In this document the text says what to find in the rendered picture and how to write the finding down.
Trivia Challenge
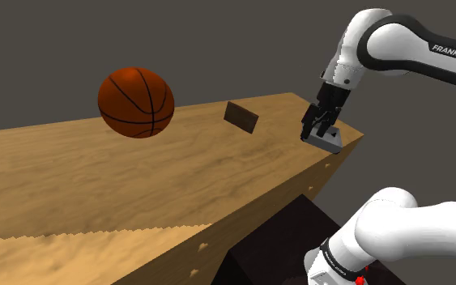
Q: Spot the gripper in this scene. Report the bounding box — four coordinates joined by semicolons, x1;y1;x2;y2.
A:
300;81;352;141

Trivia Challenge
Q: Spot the grey box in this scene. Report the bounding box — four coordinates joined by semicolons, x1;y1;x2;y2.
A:
301;125;344;155

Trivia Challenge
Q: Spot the brown flat rectangular card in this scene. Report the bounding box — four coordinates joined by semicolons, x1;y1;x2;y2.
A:
223;100;260;135

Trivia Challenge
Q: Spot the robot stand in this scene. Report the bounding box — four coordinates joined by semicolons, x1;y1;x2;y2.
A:
211;193;407;285

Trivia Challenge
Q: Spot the orange basketball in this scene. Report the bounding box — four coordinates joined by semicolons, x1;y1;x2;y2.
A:
97;66;176;139

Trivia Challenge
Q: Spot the wooden chest of drawers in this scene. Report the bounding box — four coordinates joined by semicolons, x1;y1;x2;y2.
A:
0;91;365;285

